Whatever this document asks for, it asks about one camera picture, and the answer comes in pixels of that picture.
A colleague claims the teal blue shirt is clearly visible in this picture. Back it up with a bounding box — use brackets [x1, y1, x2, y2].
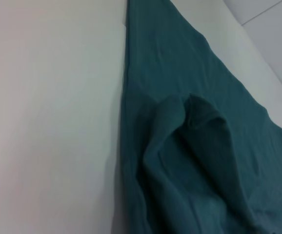
[111, 0, 282, 234]

